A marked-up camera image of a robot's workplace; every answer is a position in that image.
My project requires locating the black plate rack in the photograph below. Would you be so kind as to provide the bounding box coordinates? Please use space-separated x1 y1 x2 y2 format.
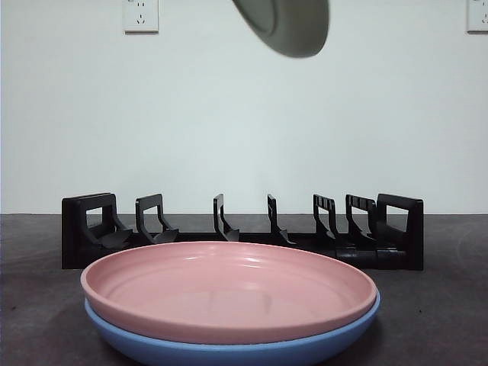
61 192 425 272

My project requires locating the pink plate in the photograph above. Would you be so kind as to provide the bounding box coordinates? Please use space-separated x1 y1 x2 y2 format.
80 241 379 345

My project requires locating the white wall socket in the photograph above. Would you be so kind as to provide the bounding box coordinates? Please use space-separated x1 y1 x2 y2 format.
467 0 488 34
123 0 159 34

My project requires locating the blue plate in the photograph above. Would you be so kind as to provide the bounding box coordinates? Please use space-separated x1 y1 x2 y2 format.
83 291 382 366

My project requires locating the green plate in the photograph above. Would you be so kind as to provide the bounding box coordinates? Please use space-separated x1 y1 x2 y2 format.
233 0 330 59

